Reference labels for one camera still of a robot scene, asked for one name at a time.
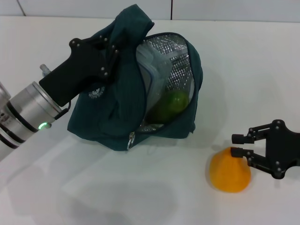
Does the green cucumber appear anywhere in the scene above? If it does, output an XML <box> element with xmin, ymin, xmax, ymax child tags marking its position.
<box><xmin>147</xmin><ymin>90</ymin><xmax>190</xmax><ymax>125</ymax></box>

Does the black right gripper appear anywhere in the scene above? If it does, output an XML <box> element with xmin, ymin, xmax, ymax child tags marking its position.
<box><xmin>231</xmin><ymin>119</ymin><xmax>300</xmax><ymax>180</ymax></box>

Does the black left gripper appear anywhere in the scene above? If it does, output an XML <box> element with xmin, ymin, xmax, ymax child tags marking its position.
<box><xmin>38</xmin><ymin>35</ymin><xmax>121</xmax><ymax>107</ymax></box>

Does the orange pear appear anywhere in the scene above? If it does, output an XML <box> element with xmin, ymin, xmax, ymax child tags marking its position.
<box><xmin>208</xmin><ymin>147</ymin><xmax>252</xmax><ymax>194</ymax></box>

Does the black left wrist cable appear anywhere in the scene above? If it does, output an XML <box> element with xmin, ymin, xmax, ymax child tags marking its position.
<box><xmin>55</xmin><ymin>100</ymin><xmax>73</xmax><ymax>120</ymax></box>

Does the dark teal insulated lunch bag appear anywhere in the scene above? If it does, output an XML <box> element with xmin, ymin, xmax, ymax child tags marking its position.
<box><xmin>67</xmin><ymin>6</ymin><xmax>203</xmax><ymax>152</ymax></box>

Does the clear blue-rimmed plastic food container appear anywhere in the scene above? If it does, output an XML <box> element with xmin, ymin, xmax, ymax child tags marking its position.
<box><xmin>135</xmin><ymin>44</ymin><xmax>170</xmax><ymax>113</ymax></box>

